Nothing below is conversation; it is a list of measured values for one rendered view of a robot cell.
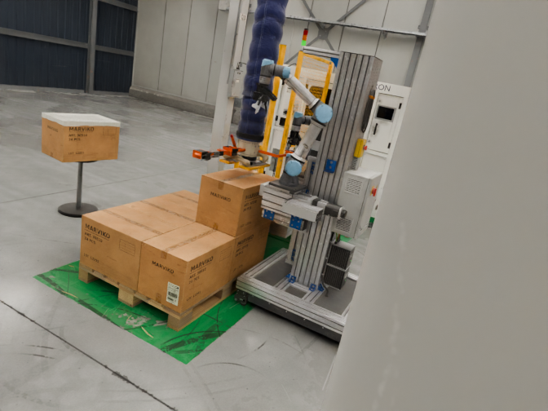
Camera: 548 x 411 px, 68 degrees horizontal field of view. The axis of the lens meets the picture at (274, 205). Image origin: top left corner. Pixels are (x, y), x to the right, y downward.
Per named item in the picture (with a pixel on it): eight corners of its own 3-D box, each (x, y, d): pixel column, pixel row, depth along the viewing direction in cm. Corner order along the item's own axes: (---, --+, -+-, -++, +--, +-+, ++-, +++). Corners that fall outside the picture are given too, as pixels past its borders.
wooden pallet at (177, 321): (178, 238, 423) (179, 226, 419) (260, 273, 384) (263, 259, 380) (78, 279, 318) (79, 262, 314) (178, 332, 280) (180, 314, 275)
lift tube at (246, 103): (245, 134, 342) (267, 1, 311) (267, 141, 334) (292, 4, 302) (230, 136, 323) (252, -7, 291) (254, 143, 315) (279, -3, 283)
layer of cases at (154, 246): (179, 226, 418) (184, 189, 406) (262, 259, 380) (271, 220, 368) (79, 262, 314) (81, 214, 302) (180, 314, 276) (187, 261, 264)
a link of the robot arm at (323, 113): (296, 175, 297) (333, 108, 282) (296, 180, 282) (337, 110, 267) (281, 168, 295) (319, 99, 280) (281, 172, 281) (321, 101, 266)
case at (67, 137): (95, 149, 458) (98, 114, 446) (117, 159, 438) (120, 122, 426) (41, 152, 409) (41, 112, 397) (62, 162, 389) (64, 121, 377)
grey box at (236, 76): (236, 96, 464) (240, 69, 455) (240, 98, 462) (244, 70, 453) (226, 95, 447) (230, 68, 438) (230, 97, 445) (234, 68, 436)
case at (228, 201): (235, 207, 384) (242, 166, 372) (271, 220, 368) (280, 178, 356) (195, 221, 332) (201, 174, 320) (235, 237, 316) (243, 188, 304)
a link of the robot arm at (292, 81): (332, 110, 293) (283, 61, 283) (333, 112, 282) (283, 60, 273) (320, 122, 296) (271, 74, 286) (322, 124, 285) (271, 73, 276)
